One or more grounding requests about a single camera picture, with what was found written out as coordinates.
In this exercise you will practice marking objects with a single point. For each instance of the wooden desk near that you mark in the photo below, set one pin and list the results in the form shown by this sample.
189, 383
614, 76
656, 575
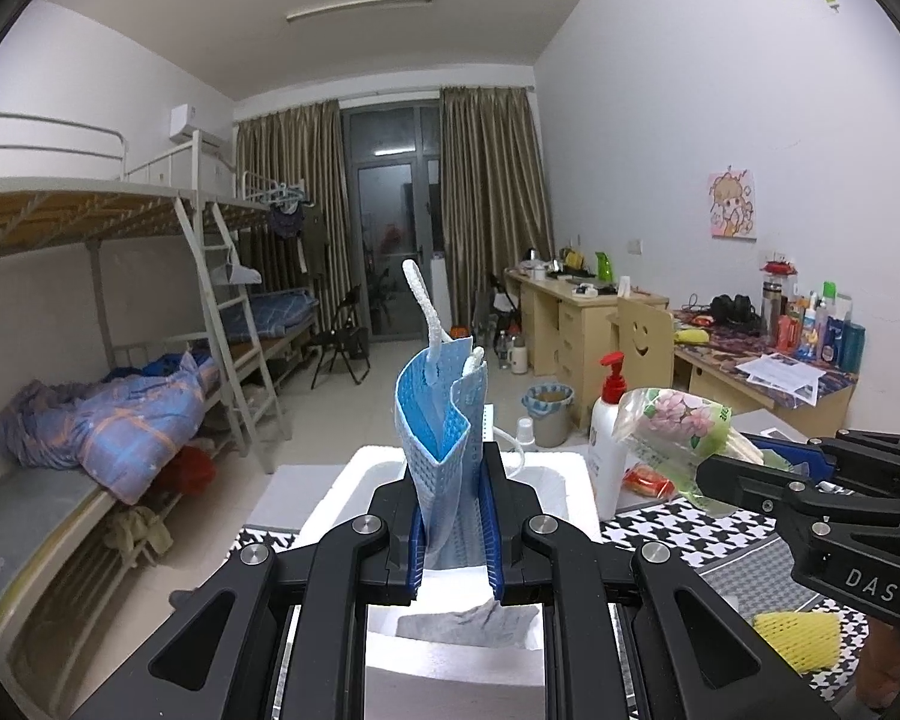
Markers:
709, 370

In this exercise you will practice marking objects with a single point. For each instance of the glass balcony door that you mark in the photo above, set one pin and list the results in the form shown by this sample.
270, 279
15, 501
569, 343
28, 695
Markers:
393, 178

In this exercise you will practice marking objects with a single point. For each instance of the blue face mask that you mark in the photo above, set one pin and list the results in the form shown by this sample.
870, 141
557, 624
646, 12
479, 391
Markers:
439, 403

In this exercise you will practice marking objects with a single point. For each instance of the black headphones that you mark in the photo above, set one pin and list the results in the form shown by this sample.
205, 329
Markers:
737, 314

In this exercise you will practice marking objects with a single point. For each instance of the right hand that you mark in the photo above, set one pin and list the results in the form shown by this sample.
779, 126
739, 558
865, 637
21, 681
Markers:
877, 679

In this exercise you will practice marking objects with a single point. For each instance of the brown left curtain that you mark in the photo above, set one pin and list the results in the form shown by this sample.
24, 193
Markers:
293, 163

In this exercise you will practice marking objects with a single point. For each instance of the brown curtain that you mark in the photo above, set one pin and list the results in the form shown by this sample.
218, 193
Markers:
495, 206
293, 163

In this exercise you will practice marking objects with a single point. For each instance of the anime girl poster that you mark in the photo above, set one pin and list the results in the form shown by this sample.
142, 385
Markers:
732, 213

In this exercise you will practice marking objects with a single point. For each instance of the white air conditioner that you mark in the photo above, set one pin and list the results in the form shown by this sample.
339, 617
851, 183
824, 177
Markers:
185, 124

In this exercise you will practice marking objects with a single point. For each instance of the black folding chair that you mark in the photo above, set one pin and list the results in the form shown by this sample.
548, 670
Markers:
345, 340

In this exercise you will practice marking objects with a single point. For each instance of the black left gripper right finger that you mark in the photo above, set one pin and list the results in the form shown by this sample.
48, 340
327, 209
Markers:
518, 575

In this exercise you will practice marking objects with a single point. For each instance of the floral plastic bag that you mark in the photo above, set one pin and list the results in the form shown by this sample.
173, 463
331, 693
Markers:
673, 432

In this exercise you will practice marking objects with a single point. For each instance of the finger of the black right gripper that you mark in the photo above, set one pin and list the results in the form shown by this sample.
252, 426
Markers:
787, 467

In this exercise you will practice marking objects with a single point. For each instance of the wooden desk far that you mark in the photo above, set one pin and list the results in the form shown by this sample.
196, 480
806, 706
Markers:
567, 333

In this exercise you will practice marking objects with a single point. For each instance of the metal bunk bed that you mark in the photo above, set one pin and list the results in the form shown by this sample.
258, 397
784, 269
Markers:
110, 269

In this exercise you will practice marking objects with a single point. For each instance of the red snack packet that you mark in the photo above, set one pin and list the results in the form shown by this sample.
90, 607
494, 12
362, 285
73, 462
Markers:
647, 483

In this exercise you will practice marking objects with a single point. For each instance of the blue plaid quilt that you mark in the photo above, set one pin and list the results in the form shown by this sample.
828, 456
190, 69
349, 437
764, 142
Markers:
121, 433

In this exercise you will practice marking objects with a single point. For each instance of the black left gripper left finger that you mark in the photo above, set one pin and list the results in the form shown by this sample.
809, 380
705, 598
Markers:
393, 573

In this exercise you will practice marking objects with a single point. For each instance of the ceiling tube light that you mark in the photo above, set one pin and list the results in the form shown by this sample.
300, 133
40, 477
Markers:
343, 6

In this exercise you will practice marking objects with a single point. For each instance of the white lotion pump bottle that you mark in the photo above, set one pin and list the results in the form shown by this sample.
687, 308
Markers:
608, 456

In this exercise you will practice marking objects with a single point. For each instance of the green object on desk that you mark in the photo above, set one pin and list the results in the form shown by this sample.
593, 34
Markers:
604, 268

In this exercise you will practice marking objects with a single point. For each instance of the brown right curtain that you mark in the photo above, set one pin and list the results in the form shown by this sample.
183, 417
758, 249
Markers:
495, 206

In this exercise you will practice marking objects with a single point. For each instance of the wooden smiley chair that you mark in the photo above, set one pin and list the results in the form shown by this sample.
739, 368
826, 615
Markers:
645, 336

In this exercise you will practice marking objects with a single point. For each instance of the houndstooth table runner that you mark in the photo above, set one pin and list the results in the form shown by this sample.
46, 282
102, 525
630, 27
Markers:
737, 555

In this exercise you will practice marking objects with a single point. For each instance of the grey knitted cloth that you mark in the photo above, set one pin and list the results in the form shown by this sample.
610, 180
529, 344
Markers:
491, 626

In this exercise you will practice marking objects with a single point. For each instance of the yellow foam fruit net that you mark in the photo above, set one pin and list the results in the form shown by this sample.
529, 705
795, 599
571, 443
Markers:
808, 642

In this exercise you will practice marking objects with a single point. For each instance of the wooden desk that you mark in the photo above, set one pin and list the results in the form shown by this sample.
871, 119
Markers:
567, 333
709, 370

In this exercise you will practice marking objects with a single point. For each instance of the blue bottle on desk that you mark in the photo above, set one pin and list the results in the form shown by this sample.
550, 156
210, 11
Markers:
843, 344

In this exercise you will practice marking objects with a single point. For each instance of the blue trash bin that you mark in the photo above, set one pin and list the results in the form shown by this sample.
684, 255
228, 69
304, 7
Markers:
549, 406

